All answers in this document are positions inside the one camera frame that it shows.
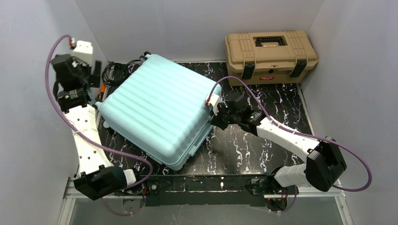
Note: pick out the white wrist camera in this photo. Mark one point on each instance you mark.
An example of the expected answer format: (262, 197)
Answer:
(82, 50)
(213, 100)

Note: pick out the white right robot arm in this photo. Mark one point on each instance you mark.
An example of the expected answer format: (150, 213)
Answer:
(322, 164)

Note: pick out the light blue suitcase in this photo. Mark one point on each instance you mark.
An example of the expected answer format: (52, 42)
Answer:
(161, 109)

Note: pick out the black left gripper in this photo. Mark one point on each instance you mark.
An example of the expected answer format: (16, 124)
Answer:
(94, 74)

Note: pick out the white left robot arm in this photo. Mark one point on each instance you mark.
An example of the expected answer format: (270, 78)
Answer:
(97, 176)

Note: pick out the tan plastic toolbox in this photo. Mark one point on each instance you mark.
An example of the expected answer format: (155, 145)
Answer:
(282, 57)

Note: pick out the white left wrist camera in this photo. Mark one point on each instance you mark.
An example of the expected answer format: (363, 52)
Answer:
(82, 50)

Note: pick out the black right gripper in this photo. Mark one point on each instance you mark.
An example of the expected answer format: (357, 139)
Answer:
(219, 117)

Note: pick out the orange handled screwdriver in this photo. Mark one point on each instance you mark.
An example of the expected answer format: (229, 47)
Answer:
(102, 89)

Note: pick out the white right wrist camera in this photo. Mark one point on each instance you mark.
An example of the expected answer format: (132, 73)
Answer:
(213, 100)

